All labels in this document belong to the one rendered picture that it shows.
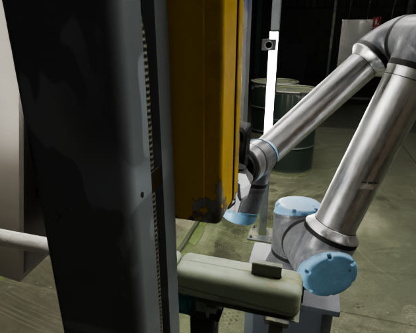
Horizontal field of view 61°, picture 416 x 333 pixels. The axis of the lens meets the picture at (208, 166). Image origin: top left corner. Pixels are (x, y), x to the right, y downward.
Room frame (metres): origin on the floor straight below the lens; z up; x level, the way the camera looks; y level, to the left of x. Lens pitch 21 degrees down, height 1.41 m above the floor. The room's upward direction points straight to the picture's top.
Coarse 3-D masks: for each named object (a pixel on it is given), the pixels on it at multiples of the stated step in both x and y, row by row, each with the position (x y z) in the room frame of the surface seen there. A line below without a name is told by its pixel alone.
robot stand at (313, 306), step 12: (252, 252) 1.13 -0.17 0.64; (264, 252) 1.13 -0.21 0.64; (312, 300) 0.87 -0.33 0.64; (324, 300) 0.87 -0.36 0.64; (336, 300) 0.87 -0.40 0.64; (300, 312) 0.87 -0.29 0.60; (312, 312) 0.84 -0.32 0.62; (324, 312) 0.83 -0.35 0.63; (336, 312) 0.82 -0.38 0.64; (252, 324) 0.91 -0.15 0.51; (264, 324) 0.90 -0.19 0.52; (300, 324) 0.86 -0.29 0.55; (312, 324) 0.85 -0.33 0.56; (324, 324) 0.85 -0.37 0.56
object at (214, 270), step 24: (0, 240) 0.45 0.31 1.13; (24, 240) 0.44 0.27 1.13; (192, 264) 0.37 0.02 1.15; (216, 264) 0.37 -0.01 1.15; (240, 264) 0.37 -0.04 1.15; (264, 264) 0.34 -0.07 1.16; (192, 288) 0.35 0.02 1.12; (216, 288) 0.34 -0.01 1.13; (240, 288) 0.33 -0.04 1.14; (264, 288) 0.33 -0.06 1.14; (288, 288) 0.32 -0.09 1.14; (192, 312) 0.36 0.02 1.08; (216, 312) 0.34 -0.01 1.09; (264, 312) 0.33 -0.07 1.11; (288, 312) 0.32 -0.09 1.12
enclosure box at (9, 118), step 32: (0, 0) 1.15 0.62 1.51; (0, 32) 1.16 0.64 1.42; (0, 64) 1.16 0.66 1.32; (0, 96) 1.17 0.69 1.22; (0, 128) 1.17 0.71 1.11; (0, 160) 1.18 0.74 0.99; (0, 192) 1.18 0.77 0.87; (32, 192) 1.80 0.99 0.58; (0, 224) 1.19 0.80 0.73; (32, 224) 1.58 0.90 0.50; (0, 256) 1.19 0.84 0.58; (32, 256) 1.34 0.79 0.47
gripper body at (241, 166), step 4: (248, 160) 0.70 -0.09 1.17; (252, 160) 0.70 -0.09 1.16; (240, 164) 0.64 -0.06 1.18; (248, 164) 0.70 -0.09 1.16; (252, 164) 0.69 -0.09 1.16; (240, 168) 0.61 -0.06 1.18; (244, 168) 0.63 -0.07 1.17; (248, 168) 0.69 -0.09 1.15; (252, 168) 0.69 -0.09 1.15; (252, 172) 0.69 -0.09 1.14; (232, 204) 0.62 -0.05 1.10; (228, 208) 0.60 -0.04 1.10
